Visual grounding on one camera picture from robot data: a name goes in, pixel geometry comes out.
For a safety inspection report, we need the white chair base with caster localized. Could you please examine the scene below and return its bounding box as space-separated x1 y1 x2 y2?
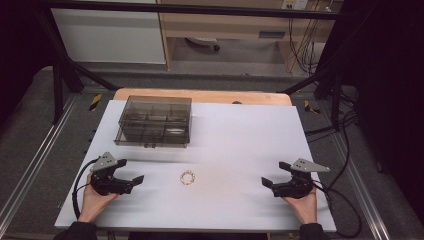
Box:
184 36 222 53

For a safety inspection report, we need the aluminium floor rail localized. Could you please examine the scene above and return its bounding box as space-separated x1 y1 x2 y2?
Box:
0 94 80 228
327 129 392 240

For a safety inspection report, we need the black curtain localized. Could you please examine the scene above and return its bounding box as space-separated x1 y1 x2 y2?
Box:
319 0 424 216
0 0 55 128

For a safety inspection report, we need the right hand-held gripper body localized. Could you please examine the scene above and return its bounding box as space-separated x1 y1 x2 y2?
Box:
271 157 331 200

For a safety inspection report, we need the white wall power outlet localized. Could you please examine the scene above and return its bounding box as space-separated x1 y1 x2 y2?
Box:
281 0 310 11

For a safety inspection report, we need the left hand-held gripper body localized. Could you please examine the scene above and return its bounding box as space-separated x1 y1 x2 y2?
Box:
89 151 135 197

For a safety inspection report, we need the right hand-held gripper black cable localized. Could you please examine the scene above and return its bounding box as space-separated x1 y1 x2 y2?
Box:
312 179 364 239

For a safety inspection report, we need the white cabinet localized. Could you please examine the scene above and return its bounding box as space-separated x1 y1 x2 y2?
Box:
50 0 167 65

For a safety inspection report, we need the yellow black striped tape marker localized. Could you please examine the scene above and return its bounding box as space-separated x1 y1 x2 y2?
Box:
88 93 103 113
303 99 322 116

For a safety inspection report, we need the black horizontal frame bar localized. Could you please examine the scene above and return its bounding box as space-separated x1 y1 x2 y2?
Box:
42 0 349 21

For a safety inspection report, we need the left hand-held gripper black cable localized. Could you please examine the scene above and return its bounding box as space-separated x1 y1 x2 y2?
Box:
71 156 101 221

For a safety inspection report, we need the gold bead bracelet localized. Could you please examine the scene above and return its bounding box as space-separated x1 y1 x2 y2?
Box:
179 169 197 187

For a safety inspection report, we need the light wooden desk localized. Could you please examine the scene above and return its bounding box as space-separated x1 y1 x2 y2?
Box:
156 0 345 71

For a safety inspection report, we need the black floor cable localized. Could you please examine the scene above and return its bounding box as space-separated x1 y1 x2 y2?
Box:
305 109 358 192

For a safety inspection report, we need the bundle of hanging cables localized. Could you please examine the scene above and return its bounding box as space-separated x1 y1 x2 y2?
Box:
287 9 327 77

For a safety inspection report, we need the hand-held gripper black cable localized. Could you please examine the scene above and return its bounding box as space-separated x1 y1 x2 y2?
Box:
312 179 364 239
71 156 101 221

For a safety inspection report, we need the white table cover board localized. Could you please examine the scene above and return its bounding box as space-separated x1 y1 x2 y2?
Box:
53 99 338 234

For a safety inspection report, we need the wooden table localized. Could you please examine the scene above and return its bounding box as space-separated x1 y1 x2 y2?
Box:
112 87 294 107

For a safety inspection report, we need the black diagonal frame strut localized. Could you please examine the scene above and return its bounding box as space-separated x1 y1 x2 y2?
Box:
282 68 344 132
32 9 120 125

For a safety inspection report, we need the person's right hand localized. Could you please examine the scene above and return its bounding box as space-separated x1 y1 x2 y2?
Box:
282 186 319 225

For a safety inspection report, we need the smoky transparent drawer box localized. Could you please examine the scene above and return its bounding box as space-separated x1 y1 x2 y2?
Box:
113 94 193 149

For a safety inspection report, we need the person's left hand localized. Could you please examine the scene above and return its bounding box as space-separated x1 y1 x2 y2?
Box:
77 172 120 224

